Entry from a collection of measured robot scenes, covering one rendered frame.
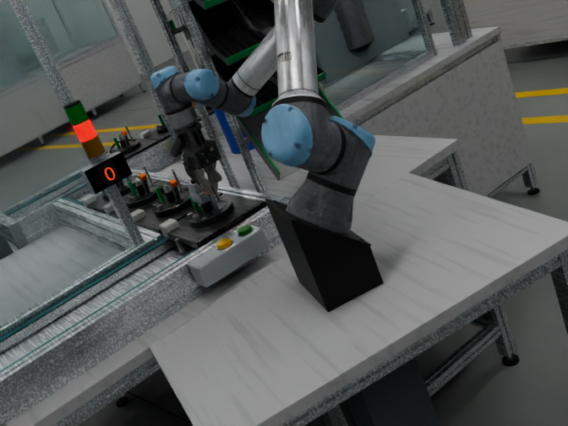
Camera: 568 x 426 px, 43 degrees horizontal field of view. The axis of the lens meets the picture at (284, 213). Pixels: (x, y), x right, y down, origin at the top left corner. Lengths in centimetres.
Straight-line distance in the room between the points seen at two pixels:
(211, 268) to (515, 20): 437
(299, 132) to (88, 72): 1003
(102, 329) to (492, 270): 94
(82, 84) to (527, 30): 721
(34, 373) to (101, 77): 981
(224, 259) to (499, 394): 116
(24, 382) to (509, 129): 256
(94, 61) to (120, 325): 974
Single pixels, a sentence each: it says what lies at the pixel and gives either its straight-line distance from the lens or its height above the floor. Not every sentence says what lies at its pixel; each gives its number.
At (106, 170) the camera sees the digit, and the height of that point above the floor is 122.
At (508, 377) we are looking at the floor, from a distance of 269.
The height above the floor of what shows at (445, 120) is 61.
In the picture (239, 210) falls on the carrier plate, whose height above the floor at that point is 97.
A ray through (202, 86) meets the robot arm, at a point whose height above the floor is 136.
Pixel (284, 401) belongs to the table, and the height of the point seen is 86.
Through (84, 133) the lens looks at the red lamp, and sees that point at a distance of 207.
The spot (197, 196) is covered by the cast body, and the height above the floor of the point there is 105.
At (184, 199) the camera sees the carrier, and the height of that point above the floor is 99.
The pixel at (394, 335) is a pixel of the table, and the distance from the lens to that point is 148.
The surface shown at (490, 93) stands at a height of 60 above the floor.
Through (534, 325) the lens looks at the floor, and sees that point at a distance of 290.
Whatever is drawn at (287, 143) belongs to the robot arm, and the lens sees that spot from 147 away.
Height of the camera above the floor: 166
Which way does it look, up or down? 21 degrees down
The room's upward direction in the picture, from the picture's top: 22 degrees counter-clockwise
